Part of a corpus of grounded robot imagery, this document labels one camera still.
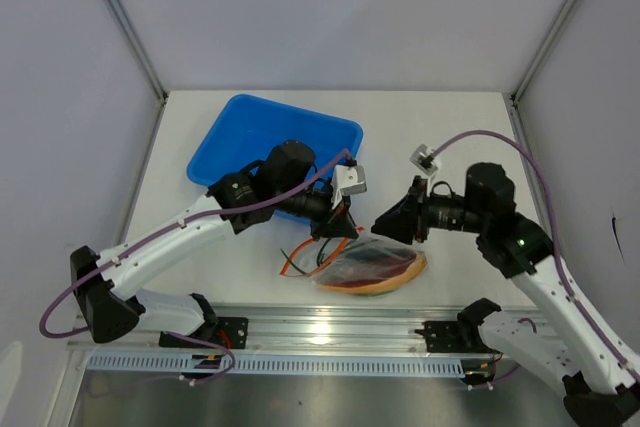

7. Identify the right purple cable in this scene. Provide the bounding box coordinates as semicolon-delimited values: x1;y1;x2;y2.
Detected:
424;130;640;383

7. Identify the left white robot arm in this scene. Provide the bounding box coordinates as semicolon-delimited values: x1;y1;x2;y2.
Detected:
70;140;366;347

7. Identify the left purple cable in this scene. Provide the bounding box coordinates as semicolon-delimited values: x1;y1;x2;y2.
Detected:
38;148;352;338

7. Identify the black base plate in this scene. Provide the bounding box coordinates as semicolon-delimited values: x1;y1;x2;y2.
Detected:
414;320;494;354
159;317;249;350

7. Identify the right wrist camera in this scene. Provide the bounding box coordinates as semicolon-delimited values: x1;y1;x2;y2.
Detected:
410;144;441;188

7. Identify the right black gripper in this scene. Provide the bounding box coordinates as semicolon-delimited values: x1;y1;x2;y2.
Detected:
370;176;486;245

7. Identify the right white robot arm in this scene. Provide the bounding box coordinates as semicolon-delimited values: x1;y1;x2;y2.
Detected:
371;163;639;426

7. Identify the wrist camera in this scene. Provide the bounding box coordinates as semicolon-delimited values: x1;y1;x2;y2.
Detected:
410;144;441;188
331;165;367;208

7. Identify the clear zip top bag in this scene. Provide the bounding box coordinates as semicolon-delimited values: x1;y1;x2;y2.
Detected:
279;233;427;296

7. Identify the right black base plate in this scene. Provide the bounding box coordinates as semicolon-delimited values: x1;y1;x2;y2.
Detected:
414;320;494;354

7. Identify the orange purple sweet potato slice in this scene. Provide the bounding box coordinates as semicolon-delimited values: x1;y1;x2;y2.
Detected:
313;241;427;296

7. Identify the blue plastic bin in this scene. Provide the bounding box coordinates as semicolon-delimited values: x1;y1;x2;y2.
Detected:
184;94;363;230

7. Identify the purple cable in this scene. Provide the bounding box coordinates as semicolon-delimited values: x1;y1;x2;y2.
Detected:
424;130;640;383
38;148;352;338

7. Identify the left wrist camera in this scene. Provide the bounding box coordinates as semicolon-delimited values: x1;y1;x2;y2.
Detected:
331;165;367;208

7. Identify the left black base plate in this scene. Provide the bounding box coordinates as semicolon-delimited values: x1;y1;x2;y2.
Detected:
159;317;249;350

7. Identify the aluminium rail frame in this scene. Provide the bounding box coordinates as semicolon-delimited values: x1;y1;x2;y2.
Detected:
65;305;461;356

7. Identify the slotted cable duct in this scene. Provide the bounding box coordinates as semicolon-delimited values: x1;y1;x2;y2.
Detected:
87;351;465;379

